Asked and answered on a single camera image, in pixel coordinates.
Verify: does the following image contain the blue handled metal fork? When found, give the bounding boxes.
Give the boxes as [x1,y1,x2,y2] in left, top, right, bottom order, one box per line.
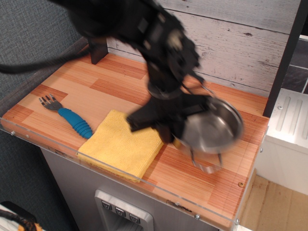
[39,94,93,139]

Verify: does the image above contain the grey toy fridge cabinet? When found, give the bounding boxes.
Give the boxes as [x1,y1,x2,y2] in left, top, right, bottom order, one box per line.
[42,149,218,231]

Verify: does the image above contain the black braided cable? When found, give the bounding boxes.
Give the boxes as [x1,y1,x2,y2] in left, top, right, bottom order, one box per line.
[0,49,90,74]

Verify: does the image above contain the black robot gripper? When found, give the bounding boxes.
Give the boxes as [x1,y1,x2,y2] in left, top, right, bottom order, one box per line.
[126,91,212,144]

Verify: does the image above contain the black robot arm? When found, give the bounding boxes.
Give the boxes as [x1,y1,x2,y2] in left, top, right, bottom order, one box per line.
[57,0,207,143]

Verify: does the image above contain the black and orange object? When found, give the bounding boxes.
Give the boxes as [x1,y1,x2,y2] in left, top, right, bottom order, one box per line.
[0,205,44,231]

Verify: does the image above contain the dark shelf post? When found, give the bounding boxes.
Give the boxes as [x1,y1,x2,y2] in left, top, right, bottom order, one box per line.
[88,38,108,65]
[263,0,308,118]

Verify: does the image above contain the yellow folded cloth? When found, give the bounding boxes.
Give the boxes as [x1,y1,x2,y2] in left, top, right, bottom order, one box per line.
[76,110,164,183]

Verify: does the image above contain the white toy sink unit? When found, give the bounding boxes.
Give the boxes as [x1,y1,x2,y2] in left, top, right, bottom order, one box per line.
[254,35,308,196]

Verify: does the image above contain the dark left shelf post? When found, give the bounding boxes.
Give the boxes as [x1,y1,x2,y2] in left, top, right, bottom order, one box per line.
[88,38,108,65]

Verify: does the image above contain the clear acrylic edge guard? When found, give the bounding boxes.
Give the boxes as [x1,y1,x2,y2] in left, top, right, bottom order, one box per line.
[0,112,269,231]

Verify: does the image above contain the silver ice dispenser panel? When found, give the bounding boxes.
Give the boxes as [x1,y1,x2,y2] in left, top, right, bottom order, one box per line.
[95,190,154,231]

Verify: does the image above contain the stainless steel pot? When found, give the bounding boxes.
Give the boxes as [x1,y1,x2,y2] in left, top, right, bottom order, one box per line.
[173,85,244,174]

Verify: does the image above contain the dark right shelf post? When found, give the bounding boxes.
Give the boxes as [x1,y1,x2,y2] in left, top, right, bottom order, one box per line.
[263,0,308,118]

